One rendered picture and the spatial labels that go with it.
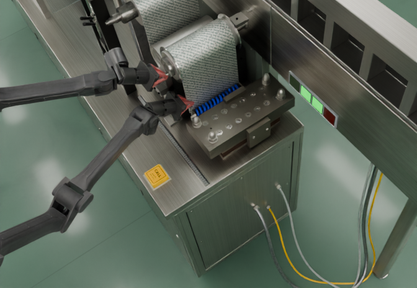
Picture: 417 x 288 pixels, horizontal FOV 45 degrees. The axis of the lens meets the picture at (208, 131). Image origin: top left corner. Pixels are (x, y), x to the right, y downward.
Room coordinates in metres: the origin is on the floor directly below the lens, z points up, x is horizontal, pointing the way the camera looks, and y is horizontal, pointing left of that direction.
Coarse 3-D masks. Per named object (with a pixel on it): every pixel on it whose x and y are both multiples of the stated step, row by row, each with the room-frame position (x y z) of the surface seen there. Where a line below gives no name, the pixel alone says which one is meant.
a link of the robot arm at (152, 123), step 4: (140, 104) 1.12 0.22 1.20; (144, 108) 1.10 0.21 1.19; (152, 112) 1.08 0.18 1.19; (156, 116) 1.06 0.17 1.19; (152, 120) 1.03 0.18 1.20; (156, 120) 1.04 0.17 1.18; (148, 124) 1.03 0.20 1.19; (152, 124) 1.02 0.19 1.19; (156, 124) 1.08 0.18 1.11; (152, 128) 1.07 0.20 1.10; (148, 132) 1.06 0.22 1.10; (152, 132) 1.07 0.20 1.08
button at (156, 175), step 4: (152, 168) 1.01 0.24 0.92; (156, 168) 1.01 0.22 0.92; (160, 168) 1.00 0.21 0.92; (148, 172) 1.00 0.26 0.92; (152, 172) 0.99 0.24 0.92; (156, 172) 0.99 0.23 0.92; (160, 172) 0.99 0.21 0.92; (164, 172) 0.98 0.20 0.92; (148, 176) 0.98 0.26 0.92; (152, 176) 0.98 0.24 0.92; (156, 176) 0.97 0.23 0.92; (160, 176) 0.97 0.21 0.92; (164, 176) 0.96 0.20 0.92; (148, 180) 0.97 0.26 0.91; (152, 180) 0.96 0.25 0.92; (156, 180) 0.96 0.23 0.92; (160, 180) 0.95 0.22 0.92; (164, 180) 0.96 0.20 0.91; (152, 184) 0.94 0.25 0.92; (156, 184) 0.94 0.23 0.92
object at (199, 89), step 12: (228, 60) 1.25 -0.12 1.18; (204, 72) 1.21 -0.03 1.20; (216, 72) 1.23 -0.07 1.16; (228, 72) 1.25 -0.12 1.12; (192, 84) 1.18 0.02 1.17; (204, 84) 1.20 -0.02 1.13; (216, 84) 1.22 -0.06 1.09; (228, 84) 1.25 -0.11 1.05; (192, 96) 1.18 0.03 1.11; (204, 96) 1.20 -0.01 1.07; (192, 108) 1.17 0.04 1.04
